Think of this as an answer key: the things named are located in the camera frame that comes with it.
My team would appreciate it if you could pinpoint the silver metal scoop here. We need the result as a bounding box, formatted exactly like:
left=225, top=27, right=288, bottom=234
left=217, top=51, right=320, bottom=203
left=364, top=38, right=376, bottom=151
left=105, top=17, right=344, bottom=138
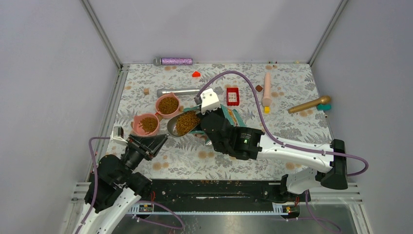
left=167, top=110, right=201, bottom=137

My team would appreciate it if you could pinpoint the green pet food bag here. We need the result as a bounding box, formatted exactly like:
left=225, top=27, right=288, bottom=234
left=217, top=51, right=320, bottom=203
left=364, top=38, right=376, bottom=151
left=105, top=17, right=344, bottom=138
left=179, top=105, right=247, bottom=143

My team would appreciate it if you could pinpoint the red toy block tray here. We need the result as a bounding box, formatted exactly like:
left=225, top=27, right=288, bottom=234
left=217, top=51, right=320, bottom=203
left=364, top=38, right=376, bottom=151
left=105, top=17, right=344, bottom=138
left=226, top=87, right=240, bottom=106

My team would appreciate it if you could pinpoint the brown pet food kibble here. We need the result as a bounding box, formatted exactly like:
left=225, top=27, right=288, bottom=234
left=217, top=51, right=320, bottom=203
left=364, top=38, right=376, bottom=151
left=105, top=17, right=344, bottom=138
left=175, top=111, right=201, bottom=137

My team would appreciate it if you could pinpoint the red house-shaped block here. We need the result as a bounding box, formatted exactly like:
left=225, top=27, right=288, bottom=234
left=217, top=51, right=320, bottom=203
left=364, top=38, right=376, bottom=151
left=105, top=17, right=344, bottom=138
left=192, top=71, right=201, bottom=78

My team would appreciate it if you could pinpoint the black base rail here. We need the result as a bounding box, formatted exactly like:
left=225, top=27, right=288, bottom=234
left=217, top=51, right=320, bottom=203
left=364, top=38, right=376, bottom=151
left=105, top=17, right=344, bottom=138
left=141, top=179, right=305, bottom=213

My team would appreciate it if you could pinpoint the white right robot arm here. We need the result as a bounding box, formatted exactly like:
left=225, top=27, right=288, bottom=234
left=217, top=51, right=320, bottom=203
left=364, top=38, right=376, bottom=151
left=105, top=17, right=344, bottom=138
left=200, top=109, right=348, bottom=201

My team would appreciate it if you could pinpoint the purple glitter toy microphone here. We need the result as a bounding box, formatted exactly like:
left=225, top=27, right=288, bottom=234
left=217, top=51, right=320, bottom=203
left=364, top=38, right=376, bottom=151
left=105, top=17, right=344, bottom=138
left=153, top=57, right=193, bottom=66

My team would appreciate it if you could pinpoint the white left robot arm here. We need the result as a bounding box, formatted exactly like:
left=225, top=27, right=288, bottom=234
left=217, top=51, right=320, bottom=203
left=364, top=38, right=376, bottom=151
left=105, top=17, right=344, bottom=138
left=74, top=133, right=168, bottom=234

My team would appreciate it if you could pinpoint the gold toy microphone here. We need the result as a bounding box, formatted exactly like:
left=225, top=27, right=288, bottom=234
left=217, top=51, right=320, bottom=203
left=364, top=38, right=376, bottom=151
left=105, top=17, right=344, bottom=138
left=287, top=96, right=331, bottom=114

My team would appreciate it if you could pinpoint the silver toy microphone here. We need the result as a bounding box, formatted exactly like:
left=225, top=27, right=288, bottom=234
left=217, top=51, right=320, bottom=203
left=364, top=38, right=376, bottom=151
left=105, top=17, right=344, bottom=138
left=156, top=88, right=200, bottom=97

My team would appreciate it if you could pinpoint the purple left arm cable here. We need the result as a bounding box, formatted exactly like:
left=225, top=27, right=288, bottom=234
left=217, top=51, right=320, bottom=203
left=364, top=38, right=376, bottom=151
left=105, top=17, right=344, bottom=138
left=75, top=136, right=185, bottom=234

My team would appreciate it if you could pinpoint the pink double pet bowl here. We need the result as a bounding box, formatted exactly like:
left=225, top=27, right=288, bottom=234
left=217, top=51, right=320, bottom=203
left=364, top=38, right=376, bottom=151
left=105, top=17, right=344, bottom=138
left=131, top=93, right=183, bottom=137

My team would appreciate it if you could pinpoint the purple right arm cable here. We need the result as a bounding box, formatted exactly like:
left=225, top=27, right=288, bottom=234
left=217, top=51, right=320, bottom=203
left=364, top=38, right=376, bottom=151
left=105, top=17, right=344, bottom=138
left=193, top=70, right=370, bottom=234

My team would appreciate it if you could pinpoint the teal block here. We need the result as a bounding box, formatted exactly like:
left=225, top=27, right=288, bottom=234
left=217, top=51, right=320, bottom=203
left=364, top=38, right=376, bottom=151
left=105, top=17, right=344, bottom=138
left=316, top=104, right=332, bottom=111

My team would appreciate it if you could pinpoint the pink toy microphone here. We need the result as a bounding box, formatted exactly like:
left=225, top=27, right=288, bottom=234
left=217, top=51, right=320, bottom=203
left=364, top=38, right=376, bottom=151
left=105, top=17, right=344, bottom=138
left=262, top=72, right=272, bottom=107

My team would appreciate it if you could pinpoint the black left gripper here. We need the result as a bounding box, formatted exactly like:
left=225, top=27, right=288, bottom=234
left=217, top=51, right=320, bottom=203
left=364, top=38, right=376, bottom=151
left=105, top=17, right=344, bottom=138
left=117, top=133, right=168, bottom=183

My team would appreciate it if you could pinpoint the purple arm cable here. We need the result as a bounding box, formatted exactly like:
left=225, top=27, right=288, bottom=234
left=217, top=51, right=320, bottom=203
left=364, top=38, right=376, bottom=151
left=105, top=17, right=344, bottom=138
left=75, top=136, right=185, bottom=234
left=193, top=70, right=370, bottom=234

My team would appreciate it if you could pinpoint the floral patterned table mat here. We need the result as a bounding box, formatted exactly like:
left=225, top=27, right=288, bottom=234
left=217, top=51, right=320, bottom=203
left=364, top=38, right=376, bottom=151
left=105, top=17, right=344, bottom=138
left=114, top=63, right=332, bottom=180

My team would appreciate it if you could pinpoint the brown cube block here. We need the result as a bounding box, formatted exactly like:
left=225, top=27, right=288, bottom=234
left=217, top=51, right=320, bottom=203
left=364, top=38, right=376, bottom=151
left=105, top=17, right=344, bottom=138
left=255, top=85, right=263, bottom=92

